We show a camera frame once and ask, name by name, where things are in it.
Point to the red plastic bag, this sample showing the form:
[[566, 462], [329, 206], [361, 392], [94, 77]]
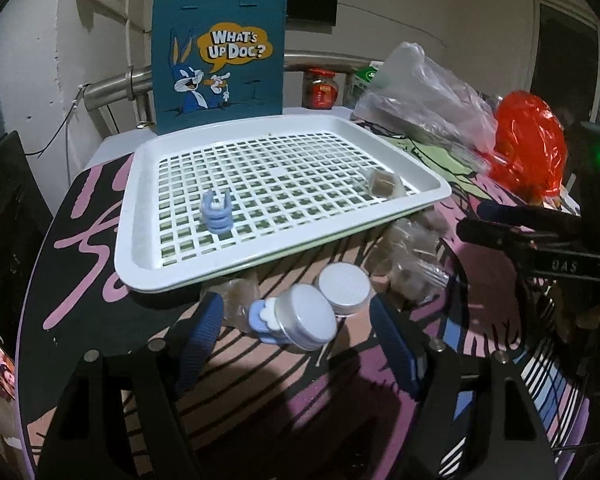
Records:
[[530, 151]]

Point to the metal bed rail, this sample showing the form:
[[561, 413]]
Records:
[[134, 84]]

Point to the black cabinet under bottle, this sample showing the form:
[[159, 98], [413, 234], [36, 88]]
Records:
[[24, 221]]

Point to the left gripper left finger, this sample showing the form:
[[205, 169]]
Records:
[[145, 389]]

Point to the blue hair claw clip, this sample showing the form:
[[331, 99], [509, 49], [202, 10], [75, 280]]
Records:
[[217, 211]]

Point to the clear plastic bag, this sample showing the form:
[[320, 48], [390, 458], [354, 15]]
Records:
[[413, 96]]

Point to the green white carton box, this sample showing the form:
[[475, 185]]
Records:
[[358, 82]]

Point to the brown snack cube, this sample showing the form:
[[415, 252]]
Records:
[[383, 183], [416, 276], [410, 240], [238, 293]]

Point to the smartphone with lit screen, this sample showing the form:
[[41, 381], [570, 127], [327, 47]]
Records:
[[7, 374]]

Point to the white perforated plastic tray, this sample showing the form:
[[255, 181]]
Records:
[[295, 182]]

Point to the red lidded sauce jar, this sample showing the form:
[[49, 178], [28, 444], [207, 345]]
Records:
[[319, 89]]

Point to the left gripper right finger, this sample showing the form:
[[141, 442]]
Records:
[[504, 435]]

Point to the teal Bugs Bunny felt bag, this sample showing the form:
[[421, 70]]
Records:
[[216, 60]]

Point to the blue flower hair clip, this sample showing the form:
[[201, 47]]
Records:
[[263, 322]]

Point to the cartoon printed bed blanket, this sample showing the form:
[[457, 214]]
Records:
[[259, 411]]

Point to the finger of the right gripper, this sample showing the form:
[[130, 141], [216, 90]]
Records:
[[510, 212], [492, 235]]

